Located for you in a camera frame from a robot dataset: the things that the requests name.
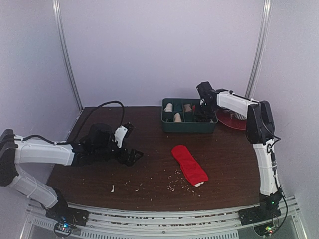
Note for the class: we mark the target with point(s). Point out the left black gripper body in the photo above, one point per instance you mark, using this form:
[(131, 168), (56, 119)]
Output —
[(102, 153)]

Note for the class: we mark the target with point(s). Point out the aluminium front rail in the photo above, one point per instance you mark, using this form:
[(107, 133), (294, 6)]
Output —
[(225, 223)]

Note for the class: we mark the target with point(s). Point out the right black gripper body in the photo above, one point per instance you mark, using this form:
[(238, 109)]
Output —
[(206, 113)]

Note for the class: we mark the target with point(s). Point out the red plate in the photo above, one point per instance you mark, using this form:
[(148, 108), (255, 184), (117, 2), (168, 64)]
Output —
[(228, 119)]

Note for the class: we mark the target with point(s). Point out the right aluminium frame post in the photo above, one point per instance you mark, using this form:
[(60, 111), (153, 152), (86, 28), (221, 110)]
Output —
[(260, 48)]

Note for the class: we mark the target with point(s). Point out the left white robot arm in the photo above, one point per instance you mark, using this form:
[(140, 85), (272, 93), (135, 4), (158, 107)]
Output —
[(16, 150)]

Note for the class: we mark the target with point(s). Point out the striped ceramic cup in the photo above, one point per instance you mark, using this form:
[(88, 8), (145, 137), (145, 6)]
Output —
[(240, 116)]

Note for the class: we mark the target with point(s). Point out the red sock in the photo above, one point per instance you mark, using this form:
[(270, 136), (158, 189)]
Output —
[(192, 171)]

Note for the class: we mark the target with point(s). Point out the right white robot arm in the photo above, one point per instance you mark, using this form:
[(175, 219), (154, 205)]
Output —
[(260, 132)]

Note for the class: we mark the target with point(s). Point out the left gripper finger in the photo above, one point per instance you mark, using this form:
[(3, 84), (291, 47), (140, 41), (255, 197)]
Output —
[(128, 161), (133, 153)]

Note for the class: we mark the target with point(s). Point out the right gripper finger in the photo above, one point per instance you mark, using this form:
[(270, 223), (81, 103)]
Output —
[(210, 117), (199, 116)]

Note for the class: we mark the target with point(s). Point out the green divided organizer box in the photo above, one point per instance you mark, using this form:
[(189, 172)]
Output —
[(181, 119)]

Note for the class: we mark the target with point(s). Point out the beige rolled sock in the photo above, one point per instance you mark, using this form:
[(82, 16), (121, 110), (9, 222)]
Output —
[(169, 107)]

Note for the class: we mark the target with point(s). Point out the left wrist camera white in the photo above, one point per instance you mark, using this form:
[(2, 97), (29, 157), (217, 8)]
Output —
[(119, 135)]

